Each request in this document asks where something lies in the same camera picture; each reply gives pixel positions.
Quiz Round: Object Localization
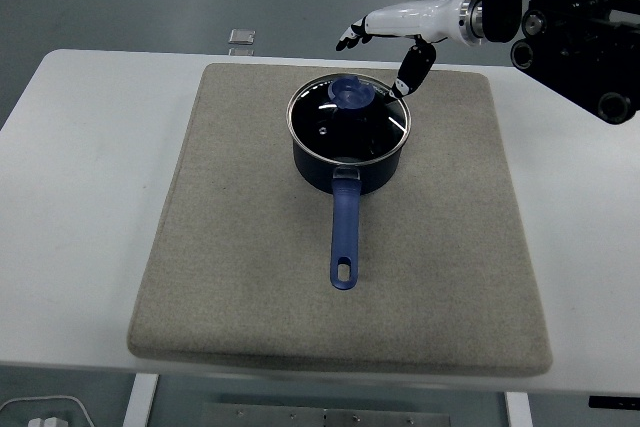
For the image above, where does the grey metal plate with screws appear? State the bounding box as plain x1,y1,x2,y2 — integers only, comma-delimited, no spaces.
202,401,451,427

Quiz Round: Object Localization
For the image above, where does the white table leg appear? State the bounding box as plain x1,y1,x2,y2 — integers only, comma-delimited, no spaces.
122,374,160,427
504,391,534,427

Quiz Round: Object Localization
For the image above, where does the dark pot with blue handle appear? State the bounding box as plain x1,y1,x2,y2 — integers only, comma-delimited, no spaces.
291,119,407,292

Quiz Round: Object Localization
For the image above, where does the glass pot lid blue knob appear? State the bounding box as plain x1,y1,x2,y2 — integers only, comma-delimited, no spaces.
285,72,412,167

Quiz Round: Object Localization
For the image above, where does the white cable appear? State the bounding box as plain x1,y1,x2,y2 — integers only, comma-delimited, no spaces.
0,394,96,427

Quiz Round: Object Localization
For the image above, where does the beige fabric mat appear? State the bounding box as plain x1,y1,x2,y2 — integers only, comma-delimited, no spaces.
124,62,554,381

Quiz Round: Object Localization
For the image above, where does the black label strip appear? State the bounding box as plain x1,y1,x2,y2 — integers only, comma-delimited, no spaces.
588,395,640,410

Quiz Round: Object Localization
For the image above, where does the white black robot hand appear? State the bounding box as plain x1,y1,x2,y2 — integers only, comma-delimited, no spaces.
335,0,464,100

